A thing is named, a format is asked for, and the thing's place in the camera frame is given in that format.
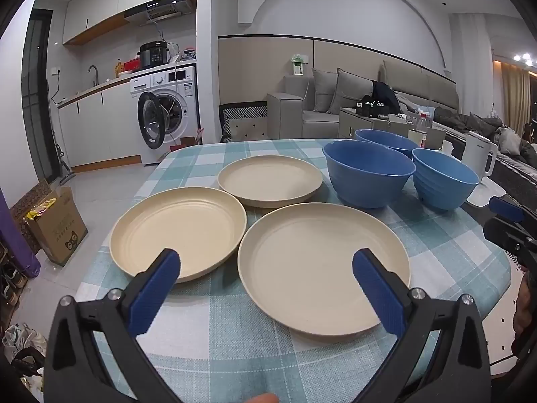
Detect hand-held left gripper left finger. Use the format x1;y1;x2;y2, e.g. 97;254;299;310
44;249;198;403

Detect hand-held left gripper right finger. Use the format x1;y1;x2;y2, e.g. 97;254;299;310
351;249;491;403

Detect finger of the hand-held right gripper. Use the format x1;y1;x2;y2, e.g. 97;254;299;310
489;196;526;224
482;216;531;261

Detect large beige plate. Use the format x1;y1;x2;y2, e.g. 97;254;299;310
237;202;412;337
110;187;248;284

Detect large blue bowl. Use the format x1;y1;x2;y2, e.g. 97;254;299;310
322;140;417;209

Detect small beige plate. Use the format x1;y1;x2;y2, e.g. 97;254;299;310
218;155;324;208

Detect white electric kettle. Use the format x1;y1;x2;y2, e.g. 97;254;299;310
461;131;498;183

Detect teal checked tablecloth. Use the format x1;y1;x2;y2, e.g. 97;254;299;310
73;138;512;403

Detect brown cardboard box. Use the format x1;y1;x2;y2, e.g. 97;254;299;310
25;187;89;267

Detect beige curtain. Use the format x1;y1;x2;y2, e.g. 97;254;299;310
501;65;531;122

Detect white sneaker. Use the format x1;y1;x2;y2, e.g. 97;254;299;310
2;323;47;359

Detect yellow snack packets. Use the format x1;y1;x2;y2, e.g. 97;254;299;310
24;197;57;221

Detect grey sneaker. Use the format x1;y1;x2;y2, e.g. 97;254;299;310
0;260;26;288
0;285;21;307

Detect black plastic bag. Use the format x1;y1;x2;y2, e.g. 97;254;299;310
8;346;45;387

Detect floor mop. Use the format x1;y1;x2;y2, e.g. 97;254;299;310
52;132;75;185

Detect yellow snack bag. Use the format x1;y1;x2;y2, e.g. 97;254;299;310
21;375;45;403

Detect red cardboard box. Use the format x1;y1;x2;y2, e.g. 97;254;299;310
170;128;203;152

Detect brown patterned cardboard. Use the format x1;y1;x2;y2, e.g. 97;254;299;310
9;178;53;219

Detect black box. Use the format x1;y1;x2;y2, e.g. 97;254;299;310
356;100;391;118

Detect dark jacket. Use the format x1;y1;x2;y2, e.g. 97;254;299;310
371;81;401;112

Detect white kitchen base cabinets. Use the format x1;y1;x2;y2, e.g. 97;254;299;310
57;78;143;173

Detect grey side cabinet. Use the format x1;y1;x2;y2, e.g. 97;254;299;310
338;108;412;140

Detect black white patterned stool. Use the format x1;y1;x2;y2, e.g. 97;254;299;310
219;101;269;143

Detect grey sofa cushion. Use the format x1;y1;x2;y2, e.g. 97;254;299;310
327;68;376;115
312;68;338;113

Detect white washing machine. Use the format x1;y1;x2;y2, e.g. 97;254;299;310
129;66;199;166

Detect grey sofa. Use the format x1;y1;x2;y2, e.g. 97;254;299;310
267;59;466;138

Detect dark glass door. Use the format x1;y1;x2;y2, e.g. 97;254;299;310
21;8;59;185

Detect black pressure cooker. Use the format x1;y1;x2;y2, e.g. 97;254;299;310
140;42;170;70

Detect range hood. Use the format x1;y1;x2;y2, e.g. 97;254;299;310
124;0;194;26

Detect white kitchen wall cabinets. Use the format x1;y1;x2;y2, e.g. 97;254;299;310
63;0;198;45

